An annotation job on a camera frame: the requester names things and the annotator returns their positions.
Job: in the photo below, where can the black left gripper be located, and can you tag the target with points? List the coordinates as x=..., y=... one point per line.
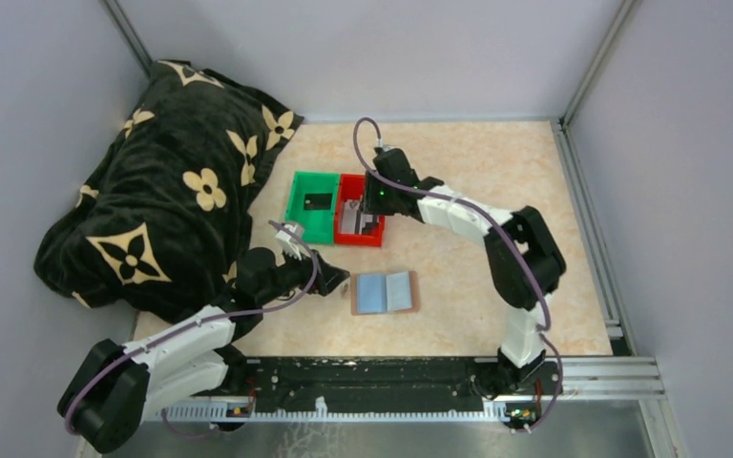
x=326, y=278

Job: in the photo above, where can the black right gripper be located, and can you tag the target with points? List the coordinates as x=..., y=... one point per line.
x=371, y=206

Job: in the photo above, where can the white VIP card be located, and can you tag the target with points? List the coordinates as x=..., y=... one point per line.
x=351, y=210

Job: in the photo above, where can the brown leather card holder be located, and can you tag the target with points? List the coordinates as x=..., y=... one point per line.
x=385, y=294

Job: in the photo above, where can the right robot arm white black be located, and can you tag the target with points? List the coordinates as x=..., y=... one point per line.
x=525, y=263

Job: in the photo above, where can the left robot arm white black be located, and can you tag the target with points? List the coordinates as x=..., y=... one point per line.
x=120, y=386

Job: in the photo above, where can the black card in red bin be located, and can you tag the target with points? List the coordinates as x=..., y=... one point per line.
x=366, y=224

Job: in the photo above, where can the black card in green bin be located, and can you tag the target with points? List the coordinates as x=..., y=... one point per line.
x=318, y=201

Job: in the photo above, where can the red plastic bin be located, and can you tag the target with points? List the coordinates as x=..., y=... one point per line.
x=353, y=187

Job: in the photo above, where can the green plastic bin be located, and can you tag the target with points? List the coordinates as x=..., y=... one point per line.
x=318, y=225

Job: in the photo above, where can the black floral blanket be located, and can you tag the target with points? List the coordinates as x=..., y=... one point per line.
x=162, y=220

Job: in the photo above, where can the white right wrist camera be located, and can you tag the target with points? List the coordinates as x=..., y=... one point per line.
x=385, y=151

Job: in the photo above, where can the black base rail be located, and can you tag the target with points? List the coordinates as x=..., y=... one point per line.
x=456, y=377

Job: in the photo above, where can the aluminium frame rail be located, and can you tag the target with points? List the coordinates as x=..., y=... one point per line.
x=625, y=375

